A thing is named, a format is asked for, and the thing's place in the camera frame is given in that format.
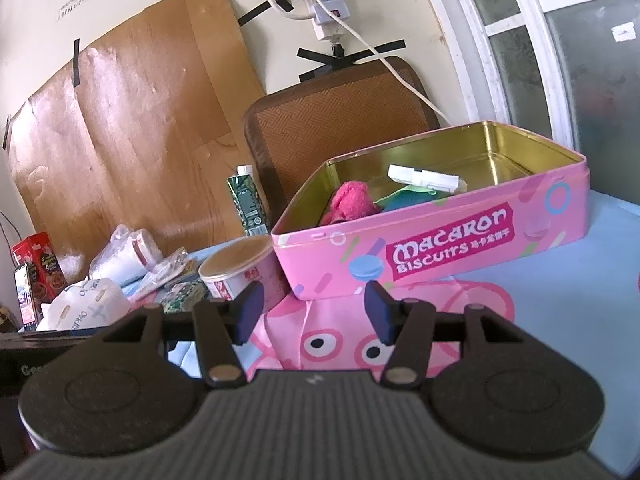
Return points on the light green cloth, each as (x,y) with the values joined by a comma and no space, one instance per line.
(416,190)

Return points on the large white tissue pack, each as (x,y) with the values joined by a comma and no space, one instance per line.
(85,305)

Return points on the red snack box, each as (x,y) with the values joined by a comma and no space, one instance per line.
(42,260)

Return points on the green patterned pouch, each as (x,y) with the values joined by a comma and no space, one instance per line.
(185,295)

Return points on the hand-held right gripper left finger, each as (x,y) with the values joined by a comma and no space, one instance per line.
(247,310)

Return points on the white power strip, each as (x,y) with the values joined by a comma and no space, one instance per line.
(325,5)

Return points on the green drink carton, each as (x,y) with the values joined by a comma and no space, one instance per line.
(247,205)

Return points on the pink knitted cloth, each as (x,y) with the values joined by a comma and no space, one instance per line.
(350,202)

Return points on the round tin can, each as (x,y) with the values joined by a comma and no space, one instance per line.
(240,260)

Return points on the pink pig printed blanket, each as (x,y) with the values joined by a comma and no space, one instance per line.
(550,280)

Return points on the black tape cross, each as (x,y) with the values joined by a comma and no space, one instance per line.
(345,60)

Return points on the translucent blue case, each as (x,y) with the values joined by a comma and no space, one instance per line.
(400,203)

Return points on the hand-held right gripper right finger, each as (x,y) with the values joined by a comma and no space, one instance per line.
(377,315)

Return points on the pink biscuit tin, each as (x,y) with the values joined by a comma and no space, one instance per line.
(450,255)

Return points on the brown woven seat mat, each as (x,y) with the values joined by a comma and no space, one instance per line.
(325,120)

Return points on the white window frame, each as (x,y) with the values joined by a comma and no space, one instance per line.
(500,60)

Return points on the wood pattern board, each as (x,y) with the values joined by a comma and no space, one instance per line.
(150,135)

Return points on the white packet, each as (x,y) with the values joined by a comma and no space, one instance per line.
(425,176)

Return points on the plastic bag of paper cups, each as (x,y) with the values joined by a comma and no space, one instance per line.
(130,257)

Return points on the black tape strip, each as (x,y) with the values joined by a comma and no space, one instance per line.
(76,62)

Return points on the clear smiley face packet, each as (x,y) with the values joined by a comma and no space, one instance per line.
(160,275)

